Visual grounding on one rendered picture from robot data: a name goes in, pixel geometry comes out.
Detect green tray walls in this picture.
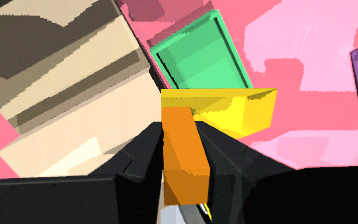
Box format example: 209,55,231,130
150,9,253,89

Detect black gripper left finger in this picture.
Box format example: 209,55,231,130
0,121,163,224

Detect green tray floor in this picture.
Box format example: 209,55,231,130
157,19,245,89

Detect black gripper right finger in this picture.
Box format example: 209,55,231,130
195,121,358,224

